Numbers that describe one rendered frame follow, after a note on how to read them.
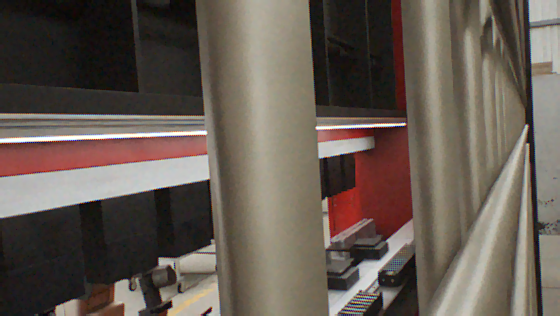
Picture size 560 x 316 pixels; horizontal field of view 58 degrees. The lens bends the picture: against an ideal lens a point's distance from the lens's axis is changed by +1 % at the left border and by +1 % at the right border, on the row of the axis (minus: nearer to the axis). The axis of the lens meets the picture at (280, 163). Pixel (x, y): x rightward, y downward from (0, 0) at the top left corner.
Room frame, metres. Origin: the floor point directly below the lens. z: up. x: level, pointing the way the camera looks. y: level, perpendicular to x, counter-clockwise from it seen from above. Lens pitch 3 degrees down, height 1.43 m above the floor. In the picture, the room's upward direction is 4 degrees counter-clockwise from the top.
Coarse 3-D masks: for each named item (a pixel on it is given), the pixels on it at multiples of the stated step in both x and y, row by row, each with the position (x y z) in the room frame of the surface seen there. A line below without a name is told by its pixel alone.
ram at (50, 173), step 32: (320, 128) 1.97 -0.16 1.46; (352, 128) 2.32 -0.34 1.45; (0, 160) 0.77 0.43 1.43; (32, 160) 0.82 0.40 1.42; (64, 160) 0.88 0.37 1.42; (96, 160) 0.94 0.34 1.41; (128, 160) 1.01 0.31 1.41; (160, 160) 1.10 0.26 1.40; (192, 160) 1.20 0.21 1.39; (0, 192) 0.77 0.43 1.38; (32, 192) 0.81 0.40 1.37; (64, 192) 0.87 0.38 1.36; (96, 192) 0.93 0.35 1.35; (128, 192) 1.01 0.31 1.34
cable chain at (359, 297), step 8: (360, 296) 1.19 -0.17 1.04; (368, 296) 1.18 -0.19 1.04; (376, 296) 1.18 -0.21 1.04; (352, 304) 1.15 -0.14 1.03; (360, 304) 1.13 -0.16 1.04; (368, 304) 1.13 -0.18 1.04; (376, 304) 1.16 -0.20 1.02; (344, 312) 1.08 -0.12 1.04; (352, 312) 1.08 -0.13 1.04; (360, 312) 1.08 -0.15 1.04; (368, 312) 1.10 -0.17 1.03; (376, 312) 1.16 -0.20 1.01
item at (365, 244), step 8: (360, 240) 1.81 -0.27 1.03; (368, 240) 1.81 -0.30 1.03; (376, 240) 1.80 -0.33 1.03; (328, 248) 1.85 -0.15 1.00; (336, 248) 1.84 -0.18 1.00; (344, 248) 1.83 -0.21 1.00; (352, 248) 1.76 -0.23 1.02; (360, 248) 1.74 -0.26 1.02; (368, 248) 1.73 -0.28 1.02; (376, 248) 1.72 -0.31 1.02; (384, 248) 1.77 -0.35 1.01; (352, 256) 1.76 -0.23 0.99; (360, 256) 1.74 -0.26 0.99; (368, 256) 1.73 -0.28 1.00; (376, 256) 1.72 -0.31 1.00
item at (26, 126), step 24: (0, 120) 0.56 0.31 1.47; (24, 120) 0.59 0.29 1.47; (48, 120) 0.62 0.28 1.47; (72, 120) 0.65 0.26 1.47; (96, 120) 0.68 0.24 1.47; (120, 120) 0.72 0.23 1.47; (144, 120) 0.77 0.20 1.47; (168, 120) 0.82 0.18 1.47; (192, 120) 0.88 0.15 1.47; (336, 120) 1.54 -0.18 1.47; (360, 120) 1.76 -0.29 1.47; (384, 120) 2.05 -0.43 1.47
